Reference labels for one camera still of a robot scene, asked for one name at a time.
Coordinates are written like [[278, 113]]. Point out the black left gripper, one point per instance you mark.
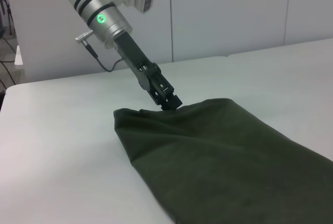
[[132, 54]]

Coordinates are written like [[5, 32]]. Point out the dark green printed t-shirt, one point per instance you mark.
[[221, 161]]

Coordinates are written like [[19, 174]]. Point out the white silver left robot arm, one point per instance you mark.
[[91, 2]]

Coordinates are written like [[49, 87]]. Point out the black tripod stand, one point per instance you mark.
[[7, 18]]

